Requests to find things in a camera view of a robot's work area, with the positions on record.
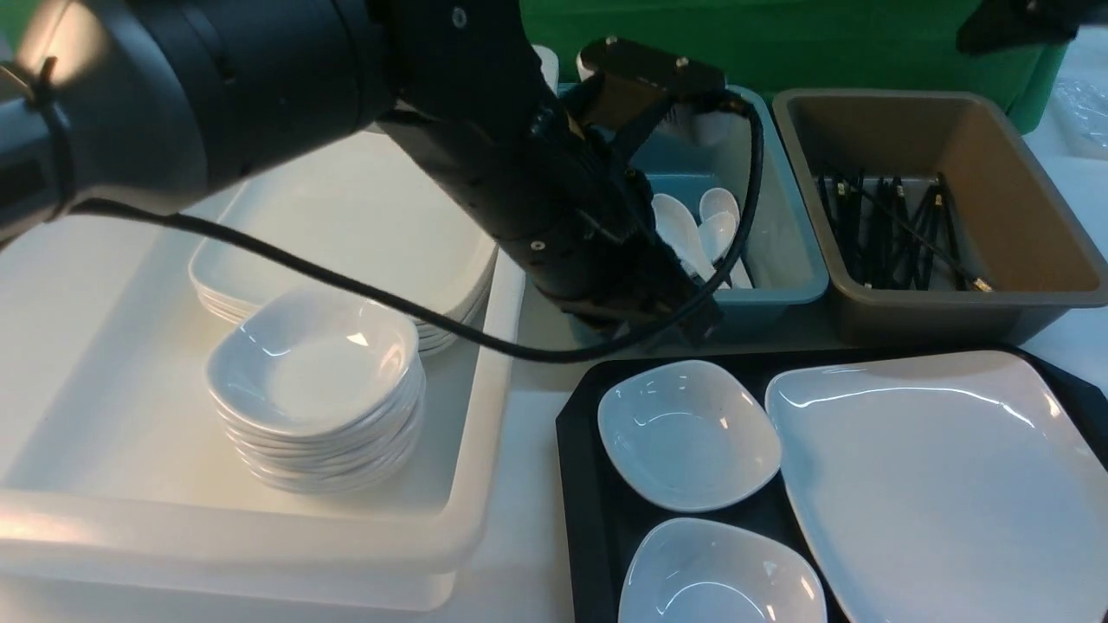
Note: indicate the large white plastic bin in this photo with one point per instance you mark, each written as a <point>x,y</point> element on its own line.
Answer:
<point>118,482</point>

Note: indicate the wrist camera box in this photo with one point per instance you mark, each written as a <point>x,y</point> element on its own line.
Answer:
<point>624,78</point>

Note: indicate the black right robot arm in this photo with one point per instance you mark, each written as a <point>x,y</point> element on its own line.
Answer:
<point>995,26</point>

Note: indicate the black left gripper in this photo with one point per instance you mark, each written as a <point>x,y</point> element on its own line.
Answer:
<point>572,218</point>

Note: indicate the white spoon centre right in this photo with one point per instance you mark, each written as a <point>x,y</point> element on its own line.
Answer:
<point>716,234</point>

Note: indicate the stack of small white bowls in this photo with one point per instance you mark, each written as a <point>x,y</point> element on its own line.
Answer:
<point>320,392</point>

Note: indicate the bundle of black chopsticks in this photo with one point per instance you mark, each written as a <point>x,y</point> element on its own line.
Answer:
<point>899,233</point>

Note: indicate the blue plastic bin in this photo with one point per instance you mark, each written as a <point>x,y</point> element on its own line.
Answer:
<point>782,259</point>

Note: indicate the small white bowl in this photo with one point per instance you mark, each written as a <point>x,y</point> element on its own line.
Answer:
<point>696,570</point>
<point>688,437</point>

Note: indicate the brown plastic bin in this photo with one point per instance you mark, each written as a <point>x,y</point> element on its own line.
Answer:
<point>1015,230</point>

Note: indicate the white spoon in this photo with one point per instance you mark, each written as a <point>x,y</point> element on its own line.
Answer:
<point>716,234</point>
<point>675,225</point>
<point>718,200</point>

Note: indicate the white spoon far right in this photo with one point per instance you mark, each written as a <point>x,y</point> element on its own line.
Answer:
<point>718,200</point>

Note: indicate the large white triangular plate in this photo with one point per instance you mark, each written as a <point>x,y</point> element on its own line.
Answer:
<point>946,488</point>

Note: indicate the green backdrop cloth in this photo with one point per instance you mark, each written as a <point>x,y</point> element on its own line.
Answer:
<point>770,46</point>

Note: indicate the stack of white square plates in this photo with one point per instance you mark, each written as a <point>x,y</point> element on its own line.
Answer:
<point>364,209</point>

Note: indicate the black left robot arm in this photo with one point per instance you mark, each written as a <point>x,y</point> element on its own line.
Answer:
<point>139,109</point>

